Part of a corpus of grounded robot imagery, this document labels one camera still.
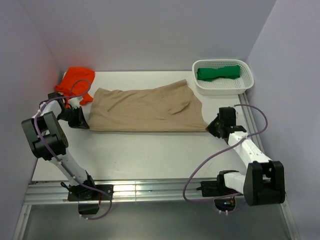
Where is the beige t-shirt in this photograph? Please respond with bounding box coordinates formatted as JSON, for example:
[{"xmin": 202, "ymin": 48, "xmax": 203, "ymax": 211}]
[{"xmin": 87, "ymin": 79, "xmax": 208, "ymax": 132}]

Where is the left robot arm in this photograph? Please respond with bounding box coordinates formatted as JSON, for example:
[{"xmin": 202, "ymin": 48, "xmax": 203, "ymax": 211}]
[{"xmin": 21, "ymin": 92, "xmax": 98, "ymax": 201}]

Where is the white plastic basket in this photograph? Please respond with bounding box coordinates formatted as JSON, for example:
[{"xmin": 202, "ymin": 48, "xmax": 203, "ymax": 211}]
[{"xmin": 191, "ymin": 59, "xmax": 255, "ymax": 96}]

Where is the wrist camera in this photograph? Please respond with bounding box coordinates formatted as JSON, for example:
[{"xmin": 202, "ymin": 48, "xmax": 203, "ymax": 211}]
[
  {"xmin": 68, "ymin": 96, "xmax": 83, "ymax": 109},
  {"xmin": 233, "ymin": 105, "xmax": 239, "ymax": 120}
]

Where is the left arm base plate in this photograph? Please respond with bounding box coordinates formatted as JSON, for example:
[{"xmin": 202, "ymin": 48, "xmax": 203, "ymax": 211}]
[{"xmin": 67, "ymin": 184, "xmax": 114, "ymax": 202}]

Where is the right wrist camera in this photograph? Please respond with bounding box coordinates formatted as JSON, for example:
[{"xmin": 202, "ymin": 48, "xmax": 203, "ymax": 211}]
[{"xmin": 233, "ymin": 105, "xmax": 239, "ymax": 120}]

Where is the aluminium rail frame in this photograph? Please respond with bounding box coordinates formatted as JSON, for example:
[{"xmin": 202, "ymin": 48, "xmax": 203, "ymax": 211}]
[{"xmin": 12, "ymin": 93, "xmax": 301, "ymax": 240}]

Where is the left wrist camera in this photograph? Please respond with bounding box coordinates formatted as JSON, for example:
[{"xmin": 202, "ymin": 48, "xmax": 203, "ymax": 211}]
[{"xmin": 68, "ymin": 96, "xmax": 83, "ymax": 109}]

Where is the rolled green t-shirt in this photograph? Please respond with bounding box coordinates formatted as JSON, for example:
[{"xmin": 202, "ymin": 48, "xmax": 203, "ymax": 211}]
[{"xmin": 196, "ymin": 65, "xmax": 241, "ymax": 82}]

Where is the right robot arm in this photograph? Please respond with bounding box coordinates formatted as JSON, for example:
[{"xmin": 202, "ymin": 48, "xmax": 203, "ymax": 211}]
[{"xmin": 202, "ymin": 107, "xmax": 286, "ymax": 206}]

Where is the orange t-shirt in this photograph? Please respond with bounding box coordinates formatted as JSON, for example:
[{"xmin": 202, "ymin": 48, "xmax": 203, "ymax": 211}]
[{"xmin": 55, "ymin": 67, "xmax": 96, "ymax": 96}]

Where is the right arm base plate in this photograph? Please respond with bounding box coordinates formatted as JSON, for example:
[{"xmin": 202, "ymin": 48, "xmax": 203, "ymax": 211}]
[{"xmin": 196, "ymin": 180, "xmax": 243, "ymax": 198}]

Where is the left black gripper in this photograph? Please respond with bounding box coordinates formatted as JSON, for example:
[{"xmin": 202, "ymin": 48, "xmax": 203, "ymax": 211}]
[{"xmin": 57, "ymin": 106, "xmax": 89, "ymax": 130}]

